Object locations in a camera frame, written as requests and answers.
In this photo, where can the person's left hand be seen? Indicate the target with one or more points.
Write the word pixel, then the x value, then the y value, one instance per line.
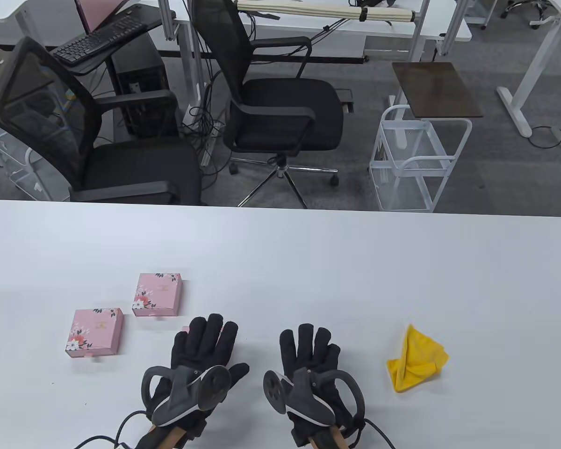
pixel 201 341

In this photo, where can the person's right hand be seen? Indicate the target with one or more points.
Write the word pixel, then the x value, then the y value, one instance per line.
pixel 313 351

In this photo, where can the grey handheld controller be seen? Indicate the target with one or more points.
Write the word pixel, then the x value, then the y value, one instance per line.
pixel 177 402
pixel 308 397

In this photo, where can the yellow cloth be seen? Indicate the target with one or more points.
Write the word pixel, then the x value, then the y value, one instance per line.
pixel 416 360

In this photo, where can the person's right forearm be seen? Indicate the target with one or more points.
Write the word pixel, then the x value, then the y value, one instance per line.
pixel 327 439

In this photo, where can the person's left forearm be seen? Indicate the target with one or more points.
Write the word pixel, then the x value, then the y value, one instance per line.
pixel 166 439

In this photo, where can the pink floral jewelry box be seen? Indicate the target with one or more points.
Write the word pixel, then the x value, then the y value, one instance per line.
pixel 157 294
pixel 95 332

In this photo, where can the black mesh office chair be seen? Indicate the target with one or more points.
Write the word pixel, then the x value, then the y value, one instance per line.
pixel 135 173

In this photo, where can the black office chair chrome base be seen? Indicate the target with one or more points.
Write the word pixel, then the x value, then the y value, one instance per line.
pixel 280 107

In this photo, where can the black computer tower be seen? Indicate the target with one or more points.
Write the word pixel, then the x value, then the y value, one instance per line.
pixel 140 84

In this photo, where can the dark wooden board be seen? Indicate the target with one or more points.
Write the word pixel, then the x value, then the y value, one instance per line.
pixel 437 89

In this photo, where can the black keyboard tray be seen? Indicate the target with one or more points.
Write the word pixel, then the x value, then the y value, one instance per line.
pixel 121 47

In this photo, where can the black keyboard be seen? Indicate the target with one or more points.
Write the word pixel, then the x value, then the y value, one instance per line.
pixel 93 42

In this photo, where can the white desk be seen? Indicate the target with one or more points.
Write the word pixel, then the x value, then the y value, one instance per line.
pixel 392 28
pixel 42 18
pixel 542 51

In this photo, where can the distant chair base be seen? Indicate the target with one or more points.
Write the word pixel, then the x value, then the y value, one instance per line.
pixel 523 5

